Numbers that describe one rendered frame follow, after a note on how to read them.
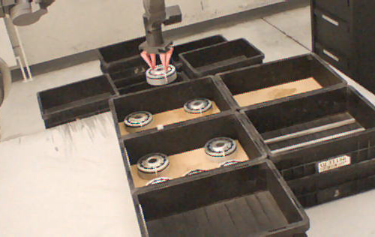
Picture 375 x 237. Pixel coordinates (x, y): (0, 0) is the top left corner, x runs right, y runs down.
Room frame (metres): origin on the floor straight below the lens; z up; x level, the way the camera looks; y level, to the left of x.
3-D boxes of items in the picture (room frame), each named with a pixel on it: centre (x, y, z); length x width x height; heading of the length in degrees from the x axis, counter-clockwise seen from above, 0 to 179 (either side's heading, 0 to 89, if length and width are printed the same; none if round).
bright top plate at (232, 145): (1.53, -0.09, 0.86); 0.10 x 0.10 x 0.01
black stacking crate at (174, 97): (1.74, 0.05, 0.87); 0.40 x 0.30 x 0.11; 98
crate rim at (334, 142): (1.50, -0.39, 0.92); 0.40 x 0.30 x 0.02; 98
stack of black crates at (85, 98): (2.66, 0.54, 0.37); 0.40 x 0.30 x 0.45; 104
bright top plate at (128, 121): (1.80, 0.17, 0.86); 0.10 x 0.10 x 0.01
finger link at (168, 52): (1.81, 0.05, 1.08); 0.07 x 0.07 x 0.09; 61
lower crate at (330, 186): (1.50, -0.39, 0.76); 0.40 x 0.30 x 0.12; 98
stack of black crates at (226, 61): (2.85, -0.24, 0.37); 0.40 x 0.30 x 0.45; 104
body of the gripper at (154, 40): (1.82, 0.06, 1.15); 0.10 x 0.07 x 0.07; 61
